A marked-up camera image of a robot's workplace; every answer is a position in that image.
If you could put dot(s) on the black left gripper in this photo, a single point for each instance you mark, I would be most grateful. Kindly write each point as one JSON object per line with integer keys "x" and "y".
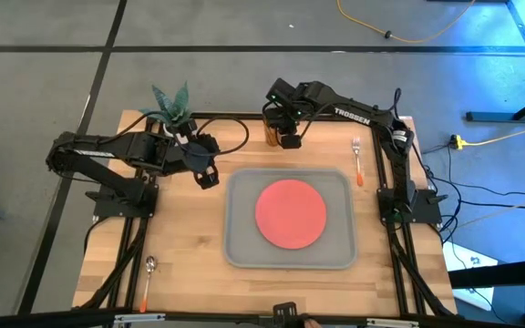
{"x": 202, "y": 154}

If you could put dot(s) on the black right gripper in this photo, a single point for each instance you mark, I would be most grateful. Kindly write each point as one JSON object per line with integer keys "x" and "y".
{"x": 285, "y": 107}

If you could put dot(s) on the amber ribbed plastic cup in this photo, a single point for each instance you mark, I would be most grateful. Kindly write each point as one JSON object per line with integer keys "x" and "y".
{"x": 271, "y": 137}

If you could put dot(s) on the red round plate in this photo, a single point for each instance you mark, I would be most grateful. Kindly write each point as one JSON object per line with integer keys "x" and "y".
{"x": 290, "y": 214}

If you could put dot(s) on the grey plastic tray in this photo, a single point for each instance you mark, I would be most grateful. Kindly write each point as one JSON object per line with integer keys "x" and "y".
{"x": 244, "y": 255}

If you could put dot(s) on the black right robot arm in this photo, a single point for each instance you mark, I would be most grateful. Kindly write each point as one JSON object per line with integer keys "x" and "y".
{"x": 358, "y": 116}

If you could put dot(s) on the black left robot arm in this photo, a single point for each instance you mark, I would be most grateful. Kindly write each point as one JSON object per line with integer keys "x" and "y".
{"x": 107, "y": 152}

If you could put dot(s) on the green plant in white pot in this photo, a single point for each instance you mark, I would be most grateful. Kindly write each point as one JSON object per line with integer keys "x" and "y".
{"x": 173, "y": 105}

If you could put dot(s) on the black handheld device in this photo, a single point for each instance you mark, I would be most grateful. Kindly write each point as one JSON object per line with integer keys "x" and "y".
{"x": 285, "y": 313}

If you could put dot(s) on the person's hand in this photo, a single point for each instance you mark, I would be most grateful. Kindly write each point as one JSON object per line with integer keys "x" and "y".
{"x": 312, "y": 324}

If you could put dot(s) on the black rig crossbeam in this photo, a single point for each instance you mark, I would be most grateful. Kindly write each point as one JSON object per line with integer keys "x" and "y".
{"x": 39, "y": 319}

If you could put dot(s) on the white paper sheet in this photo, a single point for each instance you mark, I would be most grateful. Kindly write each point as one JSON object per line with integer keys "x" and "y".
{"x": 472, "y": 262}

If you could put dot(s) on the black rig beam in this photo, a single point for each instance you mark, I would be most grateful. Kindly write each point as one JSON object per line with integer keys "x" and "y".
{"x": 508, "y": 272}

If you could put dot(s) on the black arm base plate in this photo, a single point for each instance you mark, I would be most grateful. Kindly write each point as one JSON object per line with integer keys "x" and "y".
{"x": 429, "y": 212}
{"x": 107, "y": 207}

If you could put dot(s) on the black aluminium table frame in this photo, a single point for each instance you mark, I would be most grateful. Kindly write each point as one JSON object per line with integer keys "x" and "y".
{"x": 131, "y": 282}

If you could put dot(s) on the silver metal bracket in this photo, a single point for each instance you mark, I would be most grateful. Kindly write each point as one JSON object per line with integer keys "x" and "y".
{"x": 392, "y": 324}
{"x": 139, "y": 318}

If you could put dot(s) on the blue metal table frame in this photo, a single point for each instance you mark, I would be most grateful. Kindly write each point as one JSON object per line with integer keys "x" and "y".
{"x": 495, "y": 117}

